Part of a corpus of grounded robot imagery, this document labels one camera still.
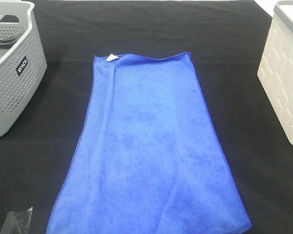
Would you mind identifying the grey perforated plastic basket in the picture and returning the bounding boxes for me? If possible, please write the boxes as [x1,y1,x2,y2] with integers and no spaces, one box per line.
[0,0,47,137]

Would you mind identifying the clear tape strip left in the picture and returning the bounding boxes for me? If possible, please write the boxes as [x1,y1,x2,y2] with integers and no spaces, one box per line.
[0,207,33,234]

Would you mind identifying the white plastic basket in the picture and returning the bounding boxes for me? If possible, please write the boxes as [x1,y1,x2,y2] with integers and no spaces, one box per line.
[257,0,293,145]

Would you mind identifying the blue microfibre towel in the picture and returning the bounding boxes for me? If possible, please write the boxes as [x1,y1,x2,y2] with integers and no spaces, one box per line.
[46,52,251,234]

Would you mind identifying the black table cloth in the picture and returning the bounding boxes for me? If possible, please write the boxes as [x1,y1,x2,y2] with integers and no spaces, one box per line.
[0,0,293,234]

